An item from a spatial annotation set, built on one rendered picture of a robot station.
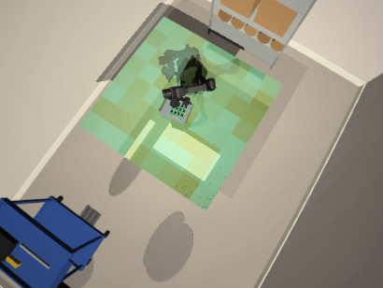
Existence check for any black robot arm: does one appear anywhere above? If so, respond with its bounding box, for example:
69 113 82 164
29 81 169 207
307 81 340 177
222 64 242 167
162 76 216 108

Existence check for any grey switch panel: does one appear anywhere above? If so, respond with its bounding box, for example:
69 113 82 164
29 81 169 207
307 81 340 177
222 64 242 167
160 99 192 124

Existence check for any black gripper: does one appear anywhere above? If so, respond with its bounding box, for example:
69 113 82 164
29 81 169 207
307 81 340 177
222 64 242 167
165 96 191 106

